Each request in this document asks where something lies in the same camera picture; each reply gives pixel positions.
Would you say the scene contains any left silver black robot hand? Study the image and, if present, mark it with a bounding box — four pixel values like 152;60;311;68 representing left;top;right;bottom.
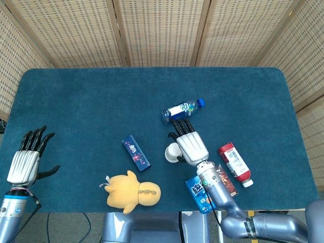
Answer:
7;125;61;187

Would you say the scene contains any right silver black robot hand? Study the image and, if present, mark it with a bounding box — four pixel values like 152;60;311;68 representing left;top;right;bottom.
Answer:
167;118;210;167

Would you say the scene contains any blue plastic drink bottle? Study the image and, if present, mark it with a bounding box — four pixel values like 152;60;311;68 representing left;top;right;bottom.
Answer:
161;98;206;126

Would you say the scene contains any red and white bottle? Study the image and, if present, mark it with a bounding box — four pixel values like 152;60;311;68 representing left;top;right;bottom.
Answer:
218;142;255;188

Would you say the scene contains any blue chocolate cookie box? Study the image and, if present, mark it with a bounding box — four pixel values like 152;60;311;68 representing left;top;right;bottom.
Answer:
185;164;239;215

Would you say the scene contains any dark blue rectangular box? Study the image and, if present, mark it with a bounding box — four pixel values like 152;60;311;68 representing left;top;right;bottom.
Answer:
121;134;152;173

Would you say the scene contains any yellow plush duck toy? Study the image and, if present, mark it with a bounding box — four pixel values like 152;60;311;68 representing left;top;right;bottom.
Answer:
99;170;162;215

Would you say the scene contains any teal table mat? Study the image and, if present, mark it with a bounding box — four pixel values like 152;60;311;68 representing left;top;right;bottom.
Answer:
0;66;319;214

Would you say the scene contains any silver blue robot torso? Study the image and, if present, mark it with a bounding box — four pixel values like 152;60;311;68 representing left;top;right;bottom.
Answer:
101;212;211;243

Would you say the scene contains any woven bamboo screen panel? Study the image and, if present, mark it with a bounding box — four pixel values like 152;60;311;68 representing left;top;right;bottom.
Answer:
195;0;307;68
295;94;324;193
257;0;324;114
112;0;212;68
0;4;53;122
7;0;130;69

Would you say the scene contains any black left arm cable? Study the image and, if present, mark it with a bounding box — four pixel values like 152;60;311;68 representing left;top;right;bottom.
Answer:
14;193;42;239

